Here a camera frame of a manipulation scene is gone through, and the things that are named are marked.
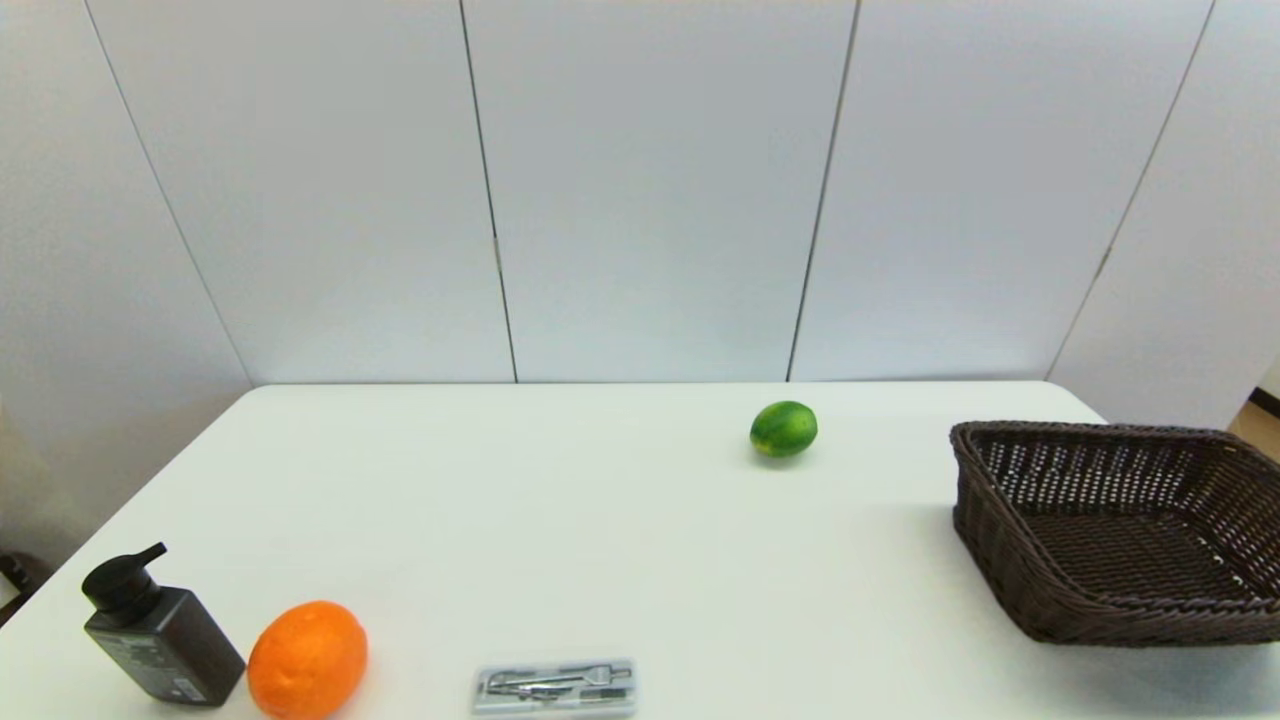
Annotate orange fruit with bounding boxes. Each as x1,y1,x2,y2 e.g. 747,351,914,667
246,600,369,720

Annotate green lime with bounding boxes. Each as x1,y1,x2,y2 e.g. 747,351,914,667
750,400,819,459

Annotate clear case with metal tools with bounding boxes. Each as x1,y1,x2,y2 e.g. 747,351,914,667
472,659,638,717

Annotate dark brown wicker basket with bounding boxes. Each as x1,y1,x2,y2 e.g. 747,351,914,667
949,420,1280,648

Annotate dark grey pump bottle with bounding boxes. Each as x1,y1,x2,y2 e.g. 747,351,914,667
81,542,247,707

